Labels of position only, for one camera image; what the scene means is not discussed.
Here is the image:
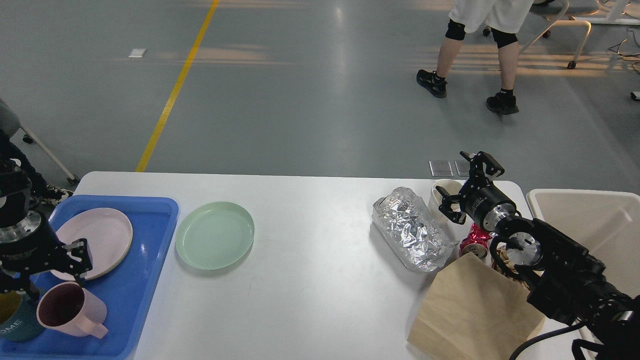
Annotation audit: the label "person in white shorts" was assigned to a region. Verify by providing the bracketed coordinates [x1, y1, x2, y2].
[416, 0, 533, 116]

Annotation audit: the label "crushed red can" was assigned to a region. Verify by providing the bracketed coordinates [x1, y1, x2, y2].
[458, 222, 493, 260]

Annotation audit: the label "left metal floor plate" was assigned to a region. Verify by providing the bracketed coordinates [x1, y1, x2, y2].
[429, 160, 454, 178]

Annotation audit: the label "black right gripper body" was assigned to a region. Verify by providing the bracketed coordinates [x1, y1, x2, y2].
[462, 181, 517, 232]

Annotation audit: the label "beige plastic bin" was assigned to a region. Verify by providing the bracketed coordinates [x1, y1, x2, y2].
[526, 189, 640, 297]

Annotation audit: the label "brown paper bag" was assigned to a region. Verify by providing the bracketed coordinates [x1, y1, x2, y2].
[407, 254, 545, 360]

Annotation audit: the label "seated person at left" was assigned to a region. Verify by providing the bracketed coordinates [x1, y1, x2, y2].
[0, 131, 74, 207]

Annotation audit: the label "metal floor plate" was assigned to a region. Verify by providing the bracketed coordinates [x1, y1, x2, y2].
[429, 160, 454, 178]
[454, 159, 471, 178]

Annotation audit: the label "crumpled brown paper ball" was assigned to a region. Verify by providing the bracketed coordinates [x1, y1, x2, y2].
[491, 245, 531, 291]

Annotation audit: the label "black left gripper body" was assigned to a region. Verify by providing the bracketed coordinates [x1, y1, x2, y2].
[0, 210, 63, 275]

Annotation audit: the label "grey chair at left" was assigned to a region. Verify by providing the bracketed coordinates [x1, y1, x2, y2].
[0, 99, 80, 186]

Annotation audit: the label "blue plastic tray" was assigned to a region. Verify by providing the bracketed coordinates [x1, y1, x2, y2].
[0, 194, 179, 360]

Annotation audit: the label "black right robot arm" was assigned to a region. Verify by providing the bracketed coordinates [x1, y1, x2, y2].
[436, 151, 640, 360]

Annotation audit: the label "pink plate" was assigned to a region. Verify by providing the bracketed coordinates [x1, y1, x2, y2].
[55, 207, 133, 280]

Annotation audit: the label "right metal floor plate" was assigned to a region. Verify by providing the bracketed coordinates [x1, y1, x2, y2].
[454, 159, 471, 178]

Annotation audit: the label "white rolling chair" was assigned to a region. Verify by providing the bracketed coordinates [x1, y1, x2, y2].
[481, 0, 592, 71]

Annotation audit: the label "crumpled aluminium foil container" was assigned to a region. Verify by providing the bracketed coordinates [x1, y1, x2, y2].
[372, 186, 458, 272]

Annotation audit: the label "white desk frame background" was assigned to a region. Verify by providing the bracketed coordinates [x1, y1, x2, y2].
[571, 0, 640, 27]

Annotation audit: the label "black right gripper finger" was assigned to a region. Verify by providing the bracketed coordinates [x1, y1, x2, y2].
[435, 186, 467, 225]
[460, 151, 505, 190]

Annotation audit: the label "pink mug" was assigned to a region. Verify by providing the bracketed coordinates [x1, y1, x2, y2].
[36, 281, 109, 338]

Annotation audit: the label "black floor cables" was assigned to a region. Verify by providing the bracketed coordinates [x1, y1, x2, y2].
[606, 25, 640, 75]

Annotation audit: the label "light green plate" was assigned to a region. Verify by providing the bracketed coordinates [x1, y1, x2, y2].
[175, 202, 255, 271]

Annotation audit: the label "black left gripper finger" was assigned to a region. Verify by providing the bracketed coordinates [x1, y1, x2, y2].
[52, 238, 93, 288]
[0, 269, 41, 301]

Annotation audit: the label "white paper cup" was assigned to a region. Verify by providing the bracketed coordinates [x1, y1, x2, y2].
[427, 178, 463, 227]

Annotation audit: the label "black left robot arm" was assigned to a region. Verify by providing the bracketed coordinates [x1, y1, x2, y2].
[0, 160, 93, 301]

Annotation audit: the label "teal mug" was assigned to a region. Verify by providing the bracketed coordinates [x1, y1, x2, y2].
[0, 291, 45, 342]

